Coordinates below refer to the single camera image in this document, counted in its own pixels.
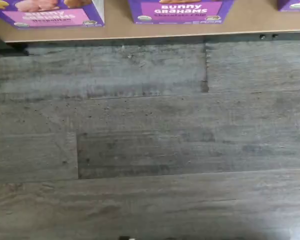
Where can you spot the purple Annie's box pink patch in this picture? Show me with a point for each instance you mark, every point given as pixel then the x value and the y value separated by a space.
pixel 50 15

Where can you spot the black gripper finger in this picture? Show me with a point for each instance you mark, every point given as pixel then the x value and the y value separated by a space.
pixel 126 238

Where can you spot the tan wooden shelf board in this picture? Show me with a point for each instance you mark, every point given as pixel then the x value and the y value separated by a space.
pixel 120 31

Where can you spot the purple Annie's box green patch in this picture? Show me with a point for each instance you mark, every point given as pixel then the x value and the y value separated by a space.
pixel 293 5

